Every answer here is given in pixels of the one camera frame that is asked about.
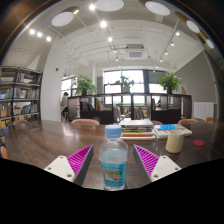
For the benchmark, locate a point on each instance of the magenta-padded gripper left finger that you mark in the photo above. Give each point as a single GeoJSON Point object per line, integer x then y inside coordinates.
{"type": "Point", "coordinates": [60, 166]}

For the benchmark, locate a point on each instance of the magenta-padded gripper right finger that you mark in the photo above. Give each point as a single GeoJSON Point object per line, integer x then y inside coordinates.
{"type": "Point", "coordinates": [164, 166]}

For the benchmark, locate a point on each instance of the clear blue-capped water bottle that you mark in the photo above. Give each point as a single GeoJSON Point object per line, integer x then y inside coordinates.
{"type": "Point", "coordinates": [113, 160]}

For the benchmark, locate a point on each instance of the cream ceramic cup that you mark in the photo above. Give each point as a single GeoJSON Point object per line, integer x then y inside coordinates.
{"type": "Point", "coordinates": [174, 141]}

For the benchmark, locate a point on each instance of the flat round red coaster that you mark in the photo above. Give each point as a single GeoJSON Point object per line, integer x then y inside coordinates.
{"type": "Point", "coordinates": [198, 143]}

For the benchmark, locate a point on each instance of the stack of books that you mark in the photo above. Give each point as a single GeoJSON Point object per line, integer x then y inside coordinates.
{"type": "Point", "coordinates": [136, 128]}

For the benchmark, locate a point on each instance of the dark low shelf unit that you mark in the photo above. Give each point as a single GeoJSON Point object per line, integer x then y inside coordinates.
{"type": "Point", "coordinates": [100, 116]}

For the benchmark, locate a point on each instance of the person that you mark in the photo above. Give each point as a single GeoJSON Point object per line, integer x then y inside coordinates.
{"type": "Point", "coordinates": [64, 100]}

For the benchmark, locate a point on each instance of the tall dark bookshelf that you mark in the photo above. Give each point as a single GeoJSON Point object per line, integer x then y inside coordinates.
{"type": "Point", "coordinates": [20, 100]}

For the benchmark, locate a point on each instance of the large potted green plant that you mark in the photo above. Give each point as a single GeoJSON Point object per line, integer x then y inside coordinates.
{"type": "Point", "coordinates": [169, 81]}

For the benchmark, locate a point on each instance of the bushy potted green plant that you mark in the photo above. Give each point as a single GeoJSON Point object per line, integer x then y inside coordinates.
{"type": "Point", "coordinates": [85, 85]}

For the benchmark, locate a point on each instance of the small potted green plant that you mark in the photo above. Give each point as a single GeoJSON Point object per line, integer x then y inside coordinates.
{"type": "Point", "coordinates": [125, 82]}

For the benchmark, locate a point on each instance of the ceiling air conditioner unit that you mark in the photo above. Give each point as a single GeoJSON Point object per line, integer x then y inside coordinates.
{"type": "Point", "coordinates": [135, 54]}

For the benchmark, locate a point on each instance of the small ceiling spotlights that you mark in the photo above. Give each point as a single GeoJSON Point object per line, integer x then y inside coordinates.
{"type": "Point", "coordinates": [103, 24]}

